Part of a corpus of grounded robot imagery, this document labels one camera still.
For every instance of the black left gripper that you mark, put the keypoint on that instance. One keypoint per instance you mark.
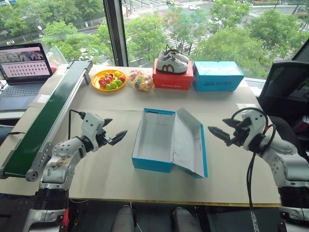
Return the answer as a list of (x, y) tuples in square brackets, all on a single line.
[(103, 137)]

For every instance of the dark window frame pillar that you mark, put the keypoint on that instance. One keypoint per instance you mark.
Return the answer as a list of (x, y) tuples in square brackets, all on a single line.
[(116, 31)]

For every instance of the dark grey rounded shape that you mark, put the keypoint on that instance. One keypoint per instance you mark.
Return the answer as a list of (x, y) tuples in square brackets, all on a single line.
[(123, 218), (184, 220)]

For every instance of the red toy apple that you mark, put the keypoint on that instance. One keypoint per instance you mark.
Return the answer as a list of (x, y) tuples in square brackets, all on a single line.
[(103, 84)]

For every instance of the red toy fruit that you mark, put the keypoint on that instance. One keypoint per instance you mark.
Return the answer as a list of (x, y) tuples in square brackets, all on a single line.
[(122, 78)]

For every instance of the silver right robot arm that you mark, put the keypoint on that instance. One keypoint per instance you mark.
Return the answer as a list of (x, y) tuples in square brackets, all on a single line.
[(287, 159)]

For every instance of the beige cardboard table cover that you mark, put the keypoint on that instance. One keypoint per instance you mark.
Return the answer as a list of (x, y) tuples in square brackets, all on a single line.
[(108, 169)]

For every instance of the green conveyor belt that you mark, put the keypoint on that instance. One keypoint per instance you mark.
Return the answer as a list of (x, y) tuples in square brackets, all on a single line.
[(48, 116)]

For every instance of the blue shoe box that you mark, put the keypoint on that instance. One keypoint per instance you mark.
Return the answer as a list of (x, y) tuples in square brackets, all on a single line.
[(169, 142), (217, 79)]

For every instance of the yellow plastic plate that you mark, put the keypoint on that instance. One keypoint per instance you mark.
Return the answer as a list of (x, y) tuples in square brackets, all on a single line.
[(96, 84)]

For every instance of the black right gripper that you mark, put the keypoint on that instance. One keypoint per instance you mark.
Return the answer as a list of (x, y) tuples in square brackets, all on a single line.
[(240, 134)]

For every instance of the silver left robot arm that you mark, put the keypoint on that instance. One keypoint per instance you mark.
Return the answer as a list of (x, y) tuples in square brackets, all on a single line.
[(60, 159)]

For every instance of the dark blue laptop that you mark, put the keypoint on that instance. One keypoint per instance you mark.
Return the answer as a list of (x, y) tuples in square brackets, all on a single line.
[(23, 70)]

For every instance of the clear bag of toy fruit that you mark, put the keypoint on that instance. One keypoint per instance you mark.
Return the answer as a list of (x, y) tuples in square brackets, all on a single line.
[(141, 81)]

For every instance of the red shoe box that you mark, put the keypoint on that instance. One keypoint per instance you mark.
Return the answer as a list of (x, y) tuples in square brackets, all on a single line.
[(172, 81)]

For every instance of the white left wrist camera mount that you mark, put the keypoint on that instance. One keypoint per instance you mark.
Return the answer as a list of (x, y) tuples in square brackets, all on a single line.
[(91, 125)]

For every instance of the yellow toy fruit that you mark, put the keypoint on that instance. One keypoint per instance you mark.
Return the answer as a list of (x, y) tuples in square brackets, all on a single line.
[(117, 72)]

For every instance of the green toy fruit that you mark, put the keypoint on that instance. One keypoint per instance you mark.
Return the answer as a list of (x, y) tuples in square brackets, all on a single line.
[(113, 85), (119, 82)]

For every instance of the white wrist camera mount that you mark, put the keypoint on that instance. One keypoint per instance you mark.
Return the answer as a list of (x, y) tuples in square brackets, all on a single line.
[(91, 125), (256, 125)]

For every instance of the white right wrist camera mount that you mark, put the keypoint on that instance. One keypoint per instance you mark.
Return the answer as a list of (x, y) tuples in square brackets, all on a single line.
[(256, 125)]

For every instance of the black office chair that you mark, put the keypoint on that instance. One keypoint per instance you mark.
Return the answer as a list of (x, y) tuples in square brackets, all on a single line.
[(285, 84)]

